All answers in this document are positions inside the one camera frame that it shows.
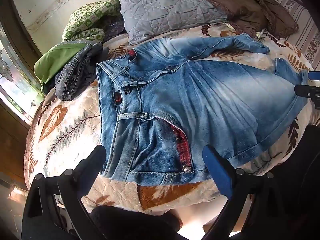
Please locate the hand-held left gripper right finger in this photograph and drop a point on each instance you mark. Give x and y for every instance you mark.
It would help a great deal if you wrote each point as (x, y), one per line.
(217, 170)

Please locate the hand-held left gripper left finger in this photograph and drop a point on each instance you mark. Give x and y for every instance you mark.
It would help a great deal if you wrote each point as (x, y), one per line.
(96, 153)

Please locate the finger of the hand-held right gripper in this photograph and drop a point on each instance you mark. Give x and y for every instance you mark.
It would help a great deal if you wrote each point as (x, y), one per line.
(314, 75)
(306, 90)

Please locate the blue denim pants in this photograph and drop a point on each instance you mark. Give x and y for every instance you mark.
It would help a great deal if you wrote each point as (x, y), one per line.
(180, 100)

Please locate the cream leaf-print blanket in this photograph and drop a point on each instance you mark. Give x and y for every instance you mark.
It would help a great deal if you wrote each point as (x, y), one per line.
(70, 120)

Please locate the striped floral bedsheet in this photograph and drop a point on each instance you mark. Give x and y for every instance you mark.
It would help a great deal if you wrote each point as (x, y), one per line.
(300, 27)

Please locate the dark grey jeans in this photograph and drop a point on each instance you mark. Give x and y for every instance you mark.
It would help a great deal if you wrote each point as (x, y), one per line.
(77, 72)

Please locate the brown garment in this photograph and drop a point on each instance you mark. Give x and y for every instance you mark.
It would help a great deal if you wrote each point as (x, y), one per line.
(245, 7)

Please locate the plain green cloth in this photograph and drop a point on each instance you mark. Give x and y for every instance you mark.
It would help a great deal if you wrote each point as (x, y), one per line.
(55, 60)

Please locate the dark purple cloth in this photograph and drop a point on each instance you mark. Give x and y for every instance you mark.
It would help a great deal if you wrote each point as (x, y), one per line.
(115, 26)

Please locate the green patterned white cloth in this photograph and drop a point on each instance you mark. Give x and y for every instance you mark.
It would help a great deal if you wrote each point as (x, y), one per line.
(85, 22)

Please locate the grey quilted pillow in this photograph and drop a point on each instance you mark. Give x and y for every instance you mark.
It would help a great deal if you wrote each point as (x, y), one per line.
(167, 7)

